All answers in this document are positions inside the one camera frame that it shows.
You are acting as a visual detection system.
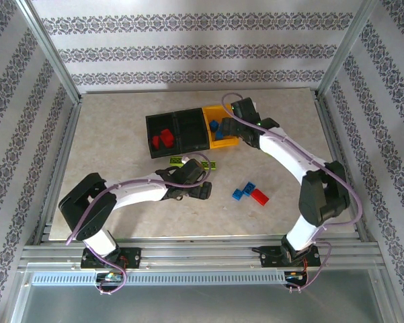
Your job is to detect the yellow plastic bin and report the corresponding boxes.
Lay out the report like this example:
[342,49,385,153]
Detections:
[201,104,240,149]

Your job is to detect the black plastic bin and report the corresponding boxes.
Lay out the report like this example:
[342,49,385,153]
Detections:
[145,112,182,159]
[173,107,212,153]

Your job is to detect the grey metal sheet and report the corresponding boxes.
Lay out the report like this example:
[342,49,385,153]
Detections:
[6,271,394,323]

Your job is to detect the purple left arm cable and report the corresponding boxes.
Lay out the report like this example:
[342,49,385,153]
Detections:
[65,153,213,295]

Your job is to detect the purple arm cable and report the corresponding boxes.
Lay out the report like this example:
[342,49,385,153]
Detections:
[220,92,363,293]
[65,153,213,295]

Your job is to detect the aluminium cross rail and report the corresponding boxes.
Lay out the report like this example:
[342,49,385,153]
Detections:
[17,234,387,273]

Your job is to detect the aluminium side rail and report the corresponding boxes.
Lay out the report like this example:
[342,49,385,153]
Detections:
[32,97,83,246]
[313,89,374,243]

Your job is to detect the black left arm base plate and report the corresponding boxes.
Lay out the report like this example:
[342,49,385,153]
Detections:
[80,247,143,270]

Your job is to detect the grey slotted cable duct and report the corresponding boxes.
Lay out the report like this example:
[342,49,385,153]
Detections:
[30,271,288,287]

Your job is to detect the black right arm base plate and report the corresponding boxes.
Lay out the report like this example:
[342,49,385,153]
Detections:
[260,244,322,268]

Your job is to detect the aluminium frame post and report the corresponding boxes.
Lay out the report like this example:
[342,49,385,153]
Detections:
[15,0,82,104]
[315,0,381,100]

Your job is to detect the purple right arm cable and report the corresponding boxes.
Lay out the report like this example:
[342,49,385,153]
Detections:
[220,92,363,293]

